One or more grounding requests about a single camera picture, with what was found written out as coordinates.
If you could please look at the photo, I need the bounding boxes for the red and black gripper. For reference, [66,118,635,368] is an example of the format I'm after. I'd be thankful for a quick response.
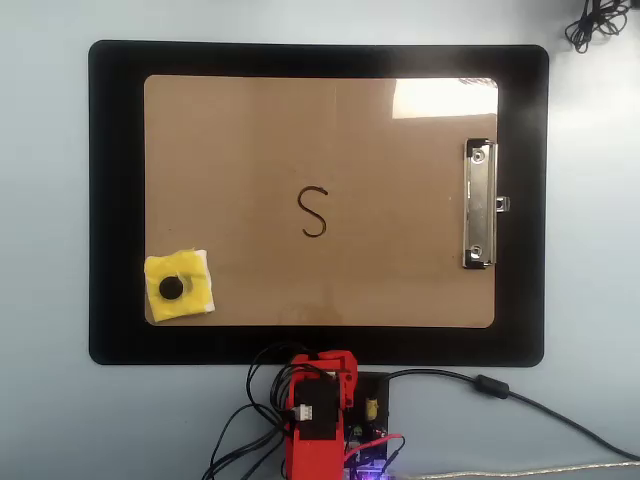
[291,350,359,410]

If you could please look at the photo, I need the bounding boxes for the black robot base with board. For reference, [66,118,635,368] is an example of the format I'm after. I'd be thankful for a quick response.
[343,370,395,480]

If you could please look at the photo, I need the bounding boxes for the brown clipboard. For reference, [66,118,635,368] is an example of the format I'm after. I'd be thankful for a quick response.
[143,74,500,330]

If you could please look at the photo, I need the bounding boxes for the silver metal clipboard clip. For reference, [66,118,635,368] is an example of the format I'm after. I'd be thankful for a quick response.
[460,138,511,271]

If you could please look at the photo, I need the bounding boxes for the black desk mat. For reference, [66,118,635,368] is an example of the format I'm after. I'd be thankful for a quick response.
[88,39,550,366]

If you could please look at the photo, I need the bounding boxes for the red wire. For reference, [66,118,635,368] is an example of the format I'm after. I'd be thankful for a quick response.
[344,433,407,469]

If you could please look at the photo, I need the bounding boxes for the black servo cables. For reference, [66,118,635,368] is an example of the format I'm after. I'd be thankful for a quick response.
[202,341,301,480]

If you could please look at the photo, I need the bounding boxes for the black cable with ferrite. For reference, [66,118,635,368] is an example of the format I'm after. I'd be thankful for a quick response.
[384,368,640,461]

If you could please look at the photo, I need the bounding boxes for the silver braided USB cable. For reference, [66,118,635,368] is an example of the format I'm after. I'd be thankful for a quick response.
[394,458,640,480]

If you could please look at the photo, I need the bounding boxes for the tangled black cable bundle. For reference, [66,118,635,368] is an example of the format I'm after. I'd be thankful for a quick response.
[564,0,631,55]

